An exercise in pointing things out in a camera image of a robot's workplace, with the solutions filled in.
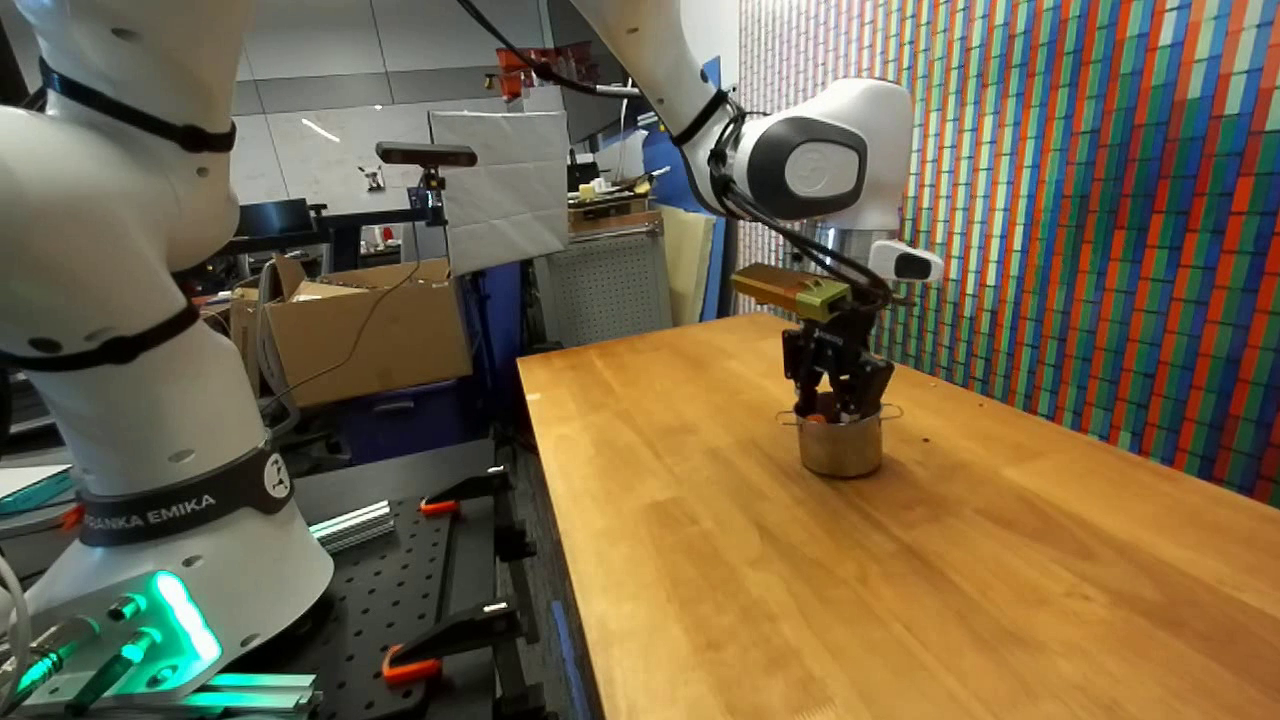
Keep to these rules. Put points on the short aluminium rail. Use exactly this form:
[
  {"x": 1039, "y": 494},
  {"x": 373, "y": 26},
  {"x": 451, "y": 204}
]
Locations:
[{"x": 354, "y": 526}]

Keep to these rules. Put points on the white flat board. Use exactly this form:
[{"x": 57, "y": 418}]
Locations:
[{"x": 507, "y": 186}]

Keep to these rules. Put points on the olive wrist camera box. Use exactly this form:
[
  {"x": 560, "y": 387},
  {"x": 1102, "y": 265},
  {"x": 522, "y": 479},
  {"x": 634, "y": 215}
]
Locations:
[{"x": 789, "y": 291}]

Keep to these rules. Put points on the black camera on stand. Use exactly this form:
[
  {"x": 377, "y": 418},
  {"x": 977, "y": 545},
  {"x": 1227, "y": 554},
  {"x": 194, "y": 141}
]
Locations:
[{"x": 425, "y": 155}]

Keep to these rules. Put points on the silver metal cup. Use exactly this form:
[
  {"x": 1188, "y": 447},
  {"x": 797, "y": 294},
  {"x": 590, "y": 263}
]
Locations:
[{"x": 840, "y": 449}]

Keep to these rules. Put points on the black clamp orange tip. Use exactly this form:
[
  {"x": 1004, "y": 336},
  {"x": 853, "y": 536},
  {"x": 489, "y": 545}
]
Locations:
[
  {"x": 435, "y": 649},
  {"x": 453, "y": 491}
]

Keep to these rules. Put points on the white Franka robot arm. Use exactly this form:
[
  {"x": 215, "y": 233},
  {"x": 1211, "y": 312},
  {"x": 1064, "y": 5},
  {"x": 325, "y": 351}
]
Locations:
[{"x": 133, "y": 400}]

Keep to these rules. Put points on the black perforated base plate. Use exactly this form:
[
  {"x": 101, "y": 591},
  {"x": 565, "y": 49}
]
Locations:
[{"x": 400, "y": 585}]

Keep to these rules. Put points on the blue upright panel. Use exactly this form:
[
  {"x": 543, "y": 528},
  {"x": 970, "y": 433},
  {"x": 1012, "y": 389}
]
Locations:
[{"x": 664, "y": 166}]

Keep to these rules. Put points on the brown cardboard box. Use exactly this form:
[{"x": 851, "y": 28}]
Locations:
[{"x": 354, "y": 336}]

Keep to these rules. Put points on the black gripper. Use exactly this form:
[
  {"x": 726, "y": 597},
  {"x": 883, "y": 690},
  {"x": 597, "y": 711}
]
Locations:
[{"x": 836, "y": 351}]

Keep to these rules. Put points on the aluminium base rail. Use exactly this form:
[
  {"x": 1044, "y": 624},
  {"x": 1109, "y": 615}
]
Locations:
[{"x": 252, "y": 694}]

